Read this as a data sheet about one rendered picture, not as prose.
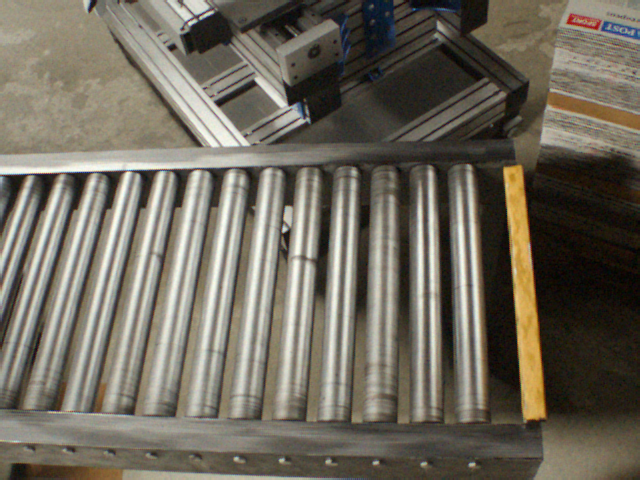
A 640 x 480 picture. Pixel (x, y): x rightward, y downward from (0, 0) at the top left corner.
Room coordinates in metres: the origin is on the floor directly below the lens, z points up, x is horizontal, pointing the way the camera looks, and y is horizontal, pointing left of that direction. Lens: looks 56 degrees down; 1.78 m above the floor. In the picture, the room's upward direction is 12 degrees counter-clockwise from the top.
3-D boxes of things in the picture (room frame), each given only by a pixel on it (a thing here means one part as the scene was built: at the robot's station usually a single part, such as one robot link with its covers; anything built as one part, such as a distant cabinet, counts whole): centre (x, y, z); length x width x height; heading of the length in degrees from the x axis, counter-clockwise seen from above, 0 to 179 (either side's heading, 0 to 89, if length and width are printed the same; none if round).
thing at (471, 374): (0.53, -0.20, 0.77); 0.47 x 0.05 x 0.05; 166
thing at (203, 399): (0.62, 0.18, 0.77); 0.47 x 0.05 x 0.05; 166
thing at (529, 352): (0.50, -0.28, 0.81); 0.43 x 0.03 x 0.02; 166
